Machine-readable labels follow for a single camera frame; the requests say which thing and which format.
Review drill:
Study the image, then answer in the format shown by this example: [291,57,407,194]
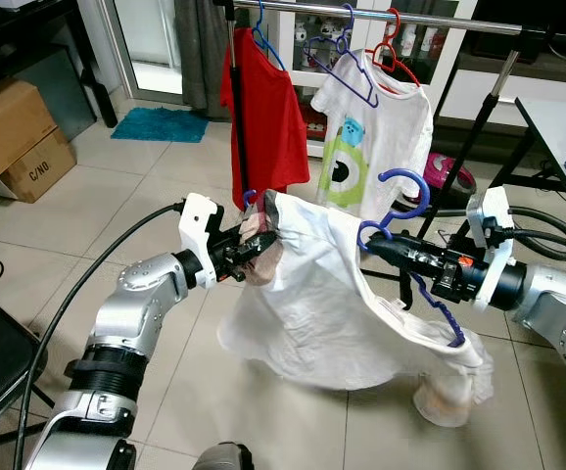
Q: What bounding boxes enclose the red t-shirt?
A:
[219,27,311,212]

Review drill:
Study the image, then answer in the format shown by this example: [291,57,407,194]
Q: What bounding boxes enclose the thin purple clothes hanger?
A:
[303,3,381,109]

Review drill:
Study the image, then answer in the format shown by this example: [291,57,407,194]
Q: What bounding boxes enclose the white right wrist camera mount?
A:
[466,186,517,301]

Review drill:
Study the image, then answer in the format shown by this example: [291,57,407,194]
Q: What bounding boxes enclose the grey curtain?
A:
[170,0,240,120]

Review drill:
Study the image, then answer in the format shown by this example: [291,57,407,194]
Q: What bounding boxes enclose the white-framed glass door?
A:
[97,0,191,106]

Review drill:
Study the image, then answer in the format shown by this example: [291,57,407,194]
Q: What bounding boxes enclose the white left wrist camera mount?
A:
[178,193,223,288]

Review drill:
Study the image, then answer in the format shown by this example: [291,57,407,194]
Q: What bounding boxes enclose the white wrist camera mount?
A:
[178,193,223,288]
[466,186,517,301]

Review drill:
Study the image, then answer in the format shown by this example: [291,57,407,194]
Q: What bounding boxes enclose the metal clothes rack black frame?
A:
[214,0,558,314]

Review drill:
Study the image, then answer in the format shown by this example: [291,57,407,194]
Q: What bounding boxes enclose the pink vacuum cleaner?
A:
[422,150,479,203]

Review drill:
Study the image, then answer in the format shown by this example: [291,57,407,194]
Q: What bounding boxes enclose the red clothes hanger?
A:
[366,8,423,89]

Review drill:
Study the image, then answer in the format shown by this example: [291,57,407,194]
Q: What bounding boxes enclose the teal floor mat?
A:
[112,106,210,145]

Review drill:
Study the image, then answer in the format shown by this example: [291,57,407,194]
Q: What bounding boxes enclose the printed cardboard box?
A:
[0,127,77,205]

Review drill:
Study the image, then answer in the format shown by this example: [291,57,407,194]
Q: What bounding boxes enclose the white glass-door cabinet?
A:
[288,0,485,133]

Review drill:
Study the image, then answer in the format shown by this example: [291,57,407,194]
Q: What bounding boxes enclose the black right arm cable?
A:
[487,225,566,265]

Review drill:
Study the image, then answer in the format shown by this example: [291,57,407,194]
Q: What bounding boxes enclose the white table black frame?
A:
[516,95,566,241]

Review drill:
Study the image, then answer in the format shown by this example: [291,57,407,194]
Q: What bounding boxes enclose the white low drawer unit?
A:
[438,67,566,133]

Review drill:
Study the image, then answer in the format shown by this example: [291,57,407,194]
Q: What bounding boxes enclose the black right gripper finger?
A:
[373,249,431,277]
[366,234,431,259]

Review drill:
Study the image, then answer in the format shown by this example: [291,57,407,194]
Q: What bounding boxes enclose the white monster print t-shirt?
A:
[310,49,437,222]

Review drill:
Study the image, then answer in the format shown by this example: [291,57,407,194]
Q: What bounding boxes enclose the large plain cardboard box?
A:
[0,78,59,189]

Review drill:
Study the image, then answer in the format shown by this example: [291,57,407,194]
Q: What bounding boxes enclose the purple plastic clothes hanger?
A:
[356,168,468,350]

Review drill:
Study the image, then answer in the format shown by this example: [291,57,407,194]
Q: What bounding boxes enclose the blue clothes hanger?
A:
[252,0,290,72]

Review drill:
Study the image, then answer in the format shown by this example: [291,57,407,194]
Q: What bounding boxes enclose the black television screen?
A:
[459,0,566,71]

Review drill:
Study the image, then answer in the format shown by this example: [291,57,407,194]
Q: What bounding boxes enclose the black desk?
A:
[0,0,119,130]

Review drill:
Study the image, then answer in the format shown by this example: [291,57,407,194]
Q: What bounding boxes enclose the large white shirt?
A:
[216,189,495,429]

